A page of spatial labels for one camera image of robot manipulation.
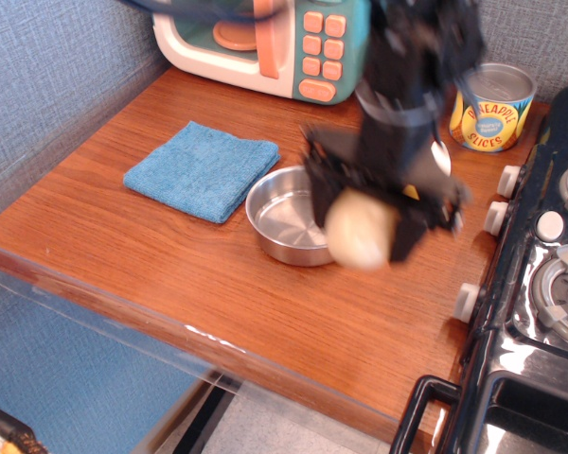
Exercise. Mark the black toy stove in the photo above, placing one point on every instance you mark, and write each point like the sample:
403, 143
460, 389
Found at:
512, 396

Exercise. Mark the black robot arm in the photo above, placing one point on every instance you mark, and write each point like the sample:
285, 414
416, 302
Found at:
420, 50

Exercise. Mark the yellow handled toy knife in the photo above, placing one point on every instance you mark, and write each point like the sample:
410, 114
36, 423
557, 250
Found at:
441, 156

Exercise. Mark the small steel pan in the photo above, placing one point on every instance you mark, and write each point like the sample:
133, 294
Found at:
279, 208

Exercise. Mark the folded blue cloth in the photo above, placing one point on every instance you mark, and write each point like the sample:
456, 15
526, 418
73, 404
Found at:
203, 172

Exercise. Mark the pineapple slices can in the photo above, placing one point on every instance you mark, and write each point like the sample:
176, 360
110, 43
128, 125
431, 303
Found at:
492, 118

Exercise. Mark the teal toy microwave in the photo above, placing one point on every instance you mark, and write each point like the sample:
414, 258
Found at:
311, 51

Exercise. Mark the beige toy potato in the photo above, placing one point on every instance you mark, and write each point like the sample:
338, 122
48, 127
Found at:
360, 231

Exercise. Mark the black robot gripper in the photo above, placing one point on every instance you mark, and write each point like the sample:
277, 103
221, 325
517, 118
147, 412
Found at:
374, 160

